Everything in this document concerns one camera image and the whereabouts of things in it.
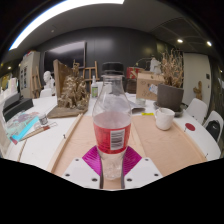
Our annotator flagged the wooden mannequin figure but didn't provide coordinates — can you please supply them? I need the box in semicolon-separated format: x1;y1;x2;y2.
193;80;203;101

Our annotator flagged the white mug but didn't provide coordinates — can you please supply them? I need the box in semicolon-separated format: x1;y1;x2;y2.
154;107;176;131

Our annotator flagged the black wall screen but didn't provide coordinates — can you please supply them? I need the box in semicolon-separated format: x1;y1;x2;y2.
43;40;87;73

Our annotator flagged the white shelf unit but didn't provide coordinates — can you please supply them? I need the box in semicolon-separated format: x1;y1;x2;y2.
19;50;42;99

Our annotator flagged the colourful picture book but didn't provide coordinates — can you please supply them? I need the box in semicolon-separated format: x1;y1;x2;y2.
5;111;41;145

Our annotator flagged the white plaster bust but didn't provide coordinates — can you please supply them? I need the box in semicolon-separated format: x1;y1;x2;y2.
39;70;56;98

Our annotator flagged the clear red-labelled drink bottle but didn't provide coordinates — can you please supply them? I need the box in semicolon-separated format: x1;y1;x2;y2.
91;61;133;181

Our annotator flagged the small white cup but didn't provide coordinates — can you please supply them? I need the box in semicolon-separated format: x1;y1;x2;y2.
135;97;147;108

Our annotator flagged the black backpack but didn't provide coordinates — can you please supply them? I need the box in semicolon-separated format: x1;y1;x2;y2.
207;119;222;143

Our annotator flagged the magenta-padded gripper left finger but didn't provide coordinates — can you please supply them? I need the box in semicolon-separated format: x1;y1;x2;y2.
61;145;104;190

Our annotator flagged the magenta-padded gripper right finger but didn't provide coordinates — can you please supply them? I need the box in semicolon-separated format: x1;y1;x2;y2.
120;145;164;190

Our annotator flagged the wooden paintbrush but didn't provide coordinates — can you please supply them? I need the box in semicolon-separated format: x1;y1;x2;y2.
19;121;58;142

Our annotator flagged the black case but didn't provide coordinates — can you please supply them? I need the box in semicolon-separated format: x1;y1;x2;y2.
2;92;34;123

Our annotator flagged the white green spray bottle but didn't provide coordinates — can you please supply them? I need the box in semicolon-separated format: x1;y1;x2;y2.
90;75;99;99

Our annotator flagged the wooden easel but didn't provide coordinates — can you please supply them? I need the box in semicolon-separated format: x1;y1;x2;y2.
73;59;100;88

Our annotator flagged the tall white statue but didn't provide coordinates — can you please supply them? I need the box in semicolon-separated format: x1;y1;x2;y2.
149;57;163;75

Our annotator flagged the white chair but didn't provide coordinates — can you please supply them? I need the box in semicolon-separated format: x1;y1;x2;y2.
184;97;209;125
203;110;224;144

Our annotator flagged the red box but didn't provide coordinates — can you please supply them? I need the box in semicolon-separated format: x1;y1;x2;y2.
125;66;146;80

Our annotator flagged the flat round red coaster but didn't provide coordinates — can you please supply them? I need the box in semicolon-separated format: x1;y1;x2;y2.
184;122;197;132

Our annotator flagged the dried plant in grey pot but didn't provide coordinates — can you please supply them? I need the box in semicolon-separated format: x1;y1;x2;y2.
156;48;185;113

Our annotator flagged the small paint jar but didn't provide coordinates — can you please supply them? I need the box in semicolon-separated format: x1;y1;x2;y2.
38;113;49;126

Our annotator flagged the long ceiling light strip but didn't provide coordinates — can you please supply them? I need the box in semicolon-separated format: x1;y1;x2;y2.
8;0;126;52

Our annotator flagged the cardboard box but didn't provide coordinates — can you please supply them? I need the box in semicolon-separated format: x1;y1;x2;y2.
135;71;166;102

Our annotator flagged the wooden pencil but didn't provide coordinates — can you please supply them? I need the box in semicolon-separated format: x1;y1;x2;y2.
17;139;28;163

